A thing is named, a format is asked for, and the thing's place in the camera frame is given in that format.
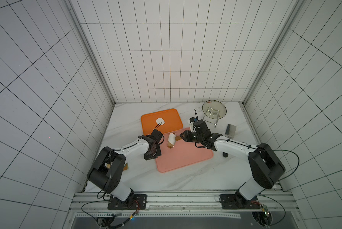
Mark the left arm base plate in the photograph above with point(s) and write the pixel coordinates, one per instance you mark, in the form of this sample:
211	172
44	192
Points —
136	202

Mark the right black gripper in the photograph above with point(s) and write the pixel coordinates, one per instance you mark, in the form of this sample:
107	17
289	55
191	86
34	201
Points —
194	136

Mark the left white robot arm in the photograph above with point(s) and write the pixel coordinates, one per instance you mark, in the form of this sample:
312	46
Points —
107	169

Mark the green orange flour packet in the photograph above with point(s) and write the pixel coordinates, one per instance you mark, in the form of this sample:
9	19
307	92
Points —
126	167

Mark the black handled metal scraper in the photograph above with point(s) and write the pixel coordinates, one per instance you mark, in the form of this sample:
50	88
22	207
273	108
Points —
230	131

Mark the white dough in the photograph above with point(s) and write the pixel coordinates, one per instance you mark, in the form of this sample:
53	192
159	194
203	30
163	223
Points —
160	121
172	139

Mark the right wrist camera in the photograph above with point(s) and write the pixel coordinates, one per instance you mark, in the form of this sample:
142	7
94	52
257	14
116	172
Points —
191	123

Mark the pink silicone mat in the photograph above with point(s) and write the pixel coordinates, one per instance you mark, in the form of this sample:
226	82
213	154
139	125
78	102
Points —
181	155

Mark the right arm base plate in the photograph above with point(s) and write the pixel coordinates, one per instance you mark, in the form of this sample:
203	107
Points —
237	202

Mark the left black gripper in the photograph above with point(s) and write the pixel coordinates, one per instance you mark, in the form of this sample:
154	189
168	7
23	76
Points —
158	154

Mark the wooden dough roller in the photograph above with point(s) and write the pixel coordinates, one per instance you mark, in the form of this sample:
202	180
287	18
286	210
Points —
177	139

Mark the aluminium mounting rail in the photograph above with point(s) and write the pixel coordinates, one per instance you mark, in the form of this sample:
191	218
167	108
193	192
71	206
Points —
186	210

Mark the white dough on orange mat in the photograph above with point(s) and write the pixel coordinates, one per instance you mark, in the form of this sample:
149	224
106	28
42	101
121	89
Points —
160	121

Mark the orange silicone mat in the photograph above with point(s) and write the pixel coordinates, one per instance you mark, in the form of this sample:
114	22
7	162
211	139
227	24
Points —
171	117

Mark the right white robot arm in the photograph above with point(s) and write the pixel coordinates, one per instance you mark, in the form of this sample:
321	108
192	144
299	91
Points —
266	167

